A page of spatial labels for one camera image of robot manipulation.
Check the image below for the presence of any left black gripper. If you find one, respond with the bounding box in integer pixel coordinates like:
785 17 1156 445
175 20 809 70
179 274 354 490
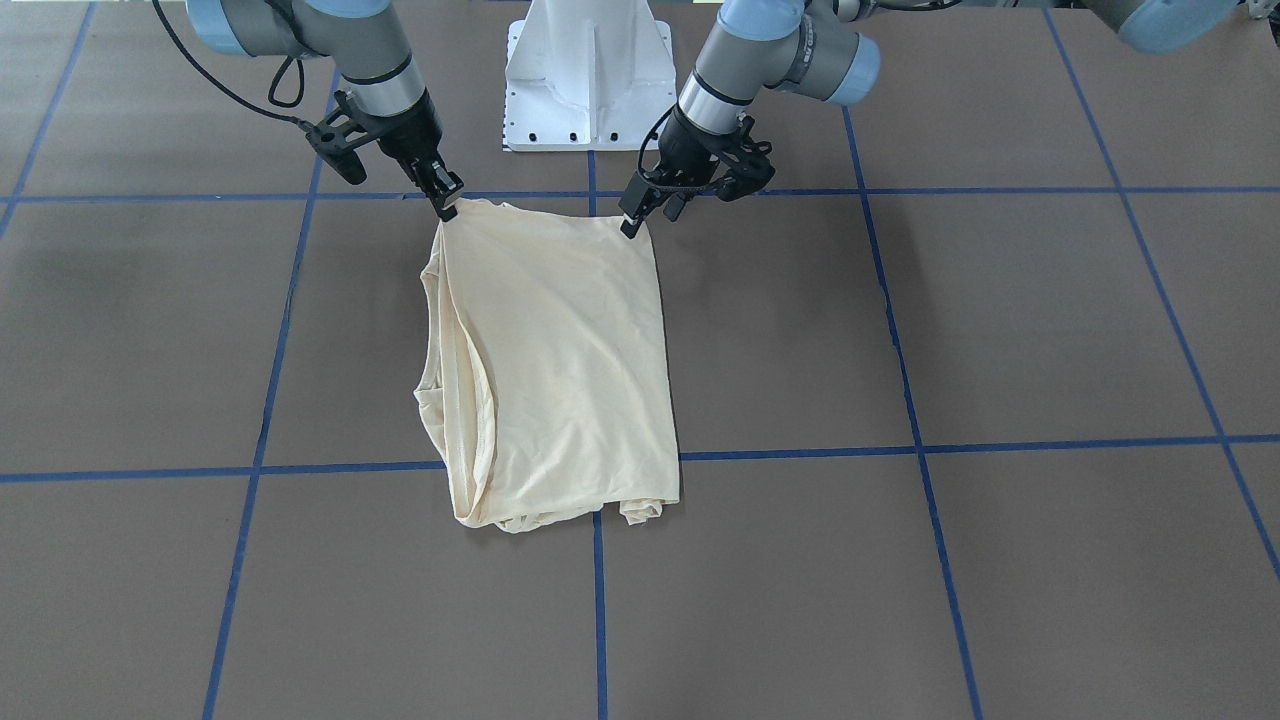
620 105 736 240

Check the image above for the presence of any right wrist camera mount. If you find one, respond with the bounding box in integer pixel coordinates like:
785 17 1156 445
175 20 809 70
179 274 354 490
300 88 387 186

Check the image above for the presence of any cream long-sleeve printed shirt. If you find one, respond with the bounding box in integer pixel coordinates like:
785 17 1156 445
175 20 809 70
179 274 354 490
413 199 681 534

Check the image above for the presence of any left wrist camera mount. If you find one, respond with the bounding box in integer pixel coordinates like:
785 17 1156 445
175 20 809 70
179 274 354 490
714 114 774 202

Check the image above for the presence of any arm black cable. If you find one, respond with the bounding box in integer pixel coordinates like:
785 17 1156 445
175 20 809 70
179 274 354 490
637 105 741 201
150 0 316 129

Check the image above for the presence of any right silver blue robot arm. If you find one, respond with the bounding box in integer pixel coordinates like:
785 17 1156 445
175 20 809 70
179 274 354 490
186 1 465 222

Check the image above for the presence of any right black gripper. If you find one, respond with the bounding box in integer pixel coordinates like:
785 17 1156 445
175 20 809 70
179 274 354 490
375 91 465 222

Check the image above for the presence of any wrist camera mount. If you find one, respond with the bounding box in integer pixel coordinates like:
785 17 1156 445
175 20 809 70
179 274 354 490
300 88 387 186
714 114 774 202

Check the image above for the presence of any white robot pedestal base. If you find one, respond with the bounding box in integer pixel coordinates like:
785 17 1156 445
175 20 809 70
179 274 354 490
502 1 676 152

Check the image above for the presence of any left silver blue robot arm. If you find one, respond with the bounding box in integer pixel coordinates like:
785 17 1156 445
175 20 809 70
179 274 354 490
620 1 1254 238

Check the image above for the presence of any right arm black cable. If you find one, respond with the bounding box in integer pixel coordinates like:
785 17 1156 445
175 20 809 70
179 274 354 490
150 0 316 129

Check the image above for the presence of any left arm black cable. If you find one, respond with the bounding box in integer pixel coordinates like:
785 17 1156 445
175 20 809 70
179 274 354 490
637 105 741 201

